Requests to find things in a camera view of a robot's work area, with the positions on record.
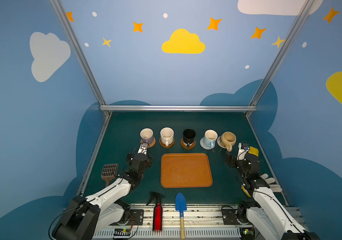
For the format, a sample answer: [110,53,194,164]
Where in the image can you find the red spray bottle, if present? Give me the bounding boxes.
[146,192,164,232]

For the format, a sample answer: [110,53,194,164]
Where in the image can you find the purple mug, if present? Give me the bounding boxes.
[140,128,155,144]

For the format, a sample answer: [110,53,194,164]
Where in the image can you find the white work glove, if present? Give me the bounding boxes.
[241,173,283,197]

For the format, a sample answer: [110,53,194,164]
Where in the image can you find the aluminium horizontal back rail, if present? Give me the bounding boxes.
[100,105,257,112]

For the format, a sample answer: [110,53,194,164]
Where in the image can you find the yellow toy shovel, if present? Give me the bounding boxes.
[248,147,259,157]

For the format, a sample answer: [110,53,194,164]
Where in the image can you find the light blue mug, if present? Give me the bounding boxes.
[204,130,218,140]

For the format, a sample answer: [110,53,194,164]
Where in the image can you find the aluminium left corner post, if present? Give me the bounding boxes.
[50,0,106,107]

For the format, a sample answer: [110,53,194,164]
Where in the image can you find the blue garden trowel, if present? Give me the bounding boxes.
[175,193,187,240]

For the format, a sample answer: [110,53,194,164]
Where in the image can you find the left circuit board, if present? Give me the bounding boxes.
[113,228,131,238]

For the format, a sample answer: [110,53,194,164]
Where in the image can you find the aluminium right corner post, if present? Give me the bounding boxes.
[245,0,316,118]

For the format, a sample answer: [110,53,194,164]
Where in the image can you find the right circuit board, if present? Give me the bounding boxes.
[240,229,256,240]

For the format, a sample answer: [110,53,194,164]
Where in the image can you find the orange wooden tray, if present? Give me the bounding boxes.
[161,153,213,188]

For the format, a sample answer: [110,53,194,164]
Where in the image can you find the white woven round coaster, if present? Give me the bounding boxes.
[217,136,228,149]

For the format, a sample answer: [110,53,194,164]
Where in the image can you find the aluminium corner post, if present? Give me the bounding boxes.
[245,0,316,118]
[50,0,106,107]

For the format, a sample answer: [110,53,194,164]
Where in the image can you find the woven rattan round coaster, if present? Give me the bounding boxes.
[149,138,156,148]

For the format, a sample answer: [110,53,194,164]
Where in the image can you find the black mug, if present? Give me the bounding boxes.
[183,129,196,144]

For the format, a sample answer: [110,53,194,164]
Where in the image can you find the circuit board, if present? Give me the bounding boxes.
[240,229,256,240]
[113,228,131,238]

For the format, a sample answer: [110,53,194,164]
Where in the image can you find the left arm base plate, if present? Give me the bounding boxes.
[118,210,144,226]

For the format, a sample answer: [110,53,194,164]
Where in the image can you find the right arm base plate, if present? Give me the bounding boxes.
[221,205,249,225]

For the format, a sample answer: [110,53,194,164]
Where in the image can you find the yellow beige mug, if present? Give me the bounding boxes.
[221,132,237,152]

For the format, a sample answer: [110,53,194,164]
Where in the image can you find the grey felt round coaster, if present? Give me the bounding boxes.
[200,137,216,150]

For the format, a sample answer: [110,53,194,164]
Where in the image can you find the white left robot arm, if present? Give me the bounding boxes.
[48,151,153,240]

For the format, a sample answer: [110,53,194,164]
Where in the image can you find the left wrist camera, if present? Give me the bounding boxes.
[138,143,150,155]

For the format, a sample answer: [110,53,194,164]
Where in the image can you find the white speckled mug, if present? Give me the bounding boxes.
[160,127,174,148]

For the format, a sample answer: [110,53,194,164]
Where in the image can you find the brown wooden round coaster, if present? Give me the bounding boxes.
[159,137,175,149]

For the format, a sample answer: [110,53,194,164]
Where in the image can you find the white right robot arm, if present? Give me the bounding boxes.
[225,152,320,240]

